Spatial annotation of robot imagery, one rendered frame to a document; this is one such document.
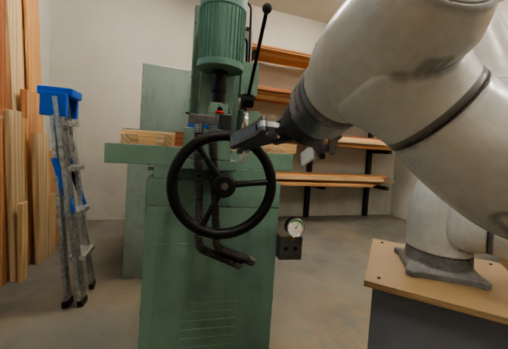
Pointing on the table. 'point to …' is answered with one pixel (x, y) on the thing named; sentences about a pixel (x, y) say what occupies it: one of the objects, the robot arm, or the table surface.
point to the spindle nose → (218, 86)
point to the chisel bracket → (217, 107)
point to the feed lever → (255, 60)
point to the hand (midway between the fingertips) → (273, 156)
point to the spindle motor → (222, 25)
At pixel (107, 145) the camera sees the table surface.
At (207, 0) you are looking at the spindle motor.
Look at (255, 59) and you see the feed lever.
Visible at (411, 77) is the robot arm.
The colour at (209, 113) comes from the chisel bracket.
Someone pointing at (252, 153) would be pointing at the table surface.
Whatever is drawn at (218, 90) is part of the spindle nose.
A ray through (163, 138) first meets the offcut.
